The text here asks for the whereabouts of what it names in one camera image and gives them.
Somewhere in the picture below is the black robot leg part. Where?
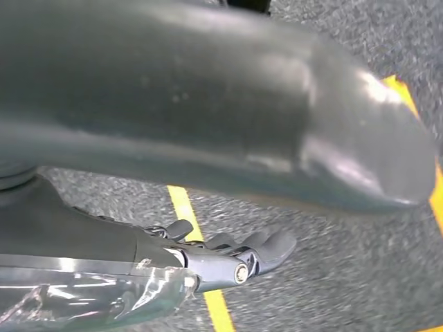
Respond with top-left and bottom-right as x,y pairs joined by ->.
225,0 -> 272,15

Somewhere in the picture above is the clear plastic tape wrap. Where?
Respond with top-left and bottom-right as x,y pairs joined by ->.
0,254 -> 198,332

